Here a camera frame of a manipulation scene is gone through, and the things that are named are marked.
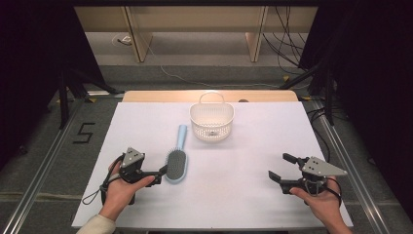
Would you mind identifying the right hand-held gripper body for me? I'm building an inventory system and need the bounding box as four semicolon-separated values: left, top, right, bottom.
279;156;349;198

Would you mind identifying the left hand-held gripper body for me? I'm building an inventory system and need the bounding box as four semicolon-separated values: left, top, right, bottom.
118;146;157;184

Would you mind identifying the light blue hairbrush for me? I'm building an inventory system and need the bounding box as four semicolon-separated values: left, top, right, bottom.
164;124;189;184

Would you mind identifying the white plastic basket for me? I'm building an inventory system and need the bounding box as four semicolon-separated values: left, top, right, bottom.
189;91;236;142

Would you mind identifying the person's left hand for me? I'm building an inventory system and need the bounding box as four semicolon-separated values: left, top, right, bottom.
98;160;157;222

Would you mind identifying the person's right hand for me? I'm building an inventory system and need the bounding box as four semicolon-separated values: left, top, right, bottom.
288;176;346;229

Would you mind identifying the white board sheet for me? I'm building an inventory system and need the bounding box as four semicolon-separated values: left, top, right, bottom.
71;101;355;228

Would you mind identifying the black tripod stand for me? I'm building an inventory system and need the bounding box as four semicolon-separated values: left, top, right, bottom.
278;60;336;127
57;63;127;131

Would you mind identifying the wooden table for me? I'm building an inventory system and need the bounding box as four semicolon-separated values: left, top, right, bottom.
122;90;299;103

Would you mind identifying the dark curtain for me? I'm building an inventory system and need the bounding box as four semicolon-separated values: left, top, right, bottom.
0;0;106;170
298;0;413;222

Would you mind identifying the round floor socket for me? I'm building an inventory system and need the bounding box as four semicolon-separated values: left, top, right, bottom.
111;33;133;47

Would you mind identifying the beige wooden desk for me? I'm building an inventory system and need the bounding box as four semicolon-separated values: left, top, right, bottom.
73;5;319;63

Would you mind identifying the thin black wrist strap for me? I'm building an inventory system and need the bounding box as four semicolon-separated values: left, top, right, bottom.
81;154;127;207

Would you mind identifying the metal floor rail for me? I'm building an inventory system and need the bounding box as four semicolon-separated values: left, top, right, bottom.
0;97;86;234
311;99;392;234

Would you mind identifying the white floor cable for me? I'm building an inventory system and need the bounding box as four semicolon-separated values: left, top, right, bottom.
146;43;281;90

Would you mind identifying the bundle of black cables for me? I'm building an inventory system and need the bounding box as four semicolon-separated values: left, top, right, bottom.
261;5;310;76

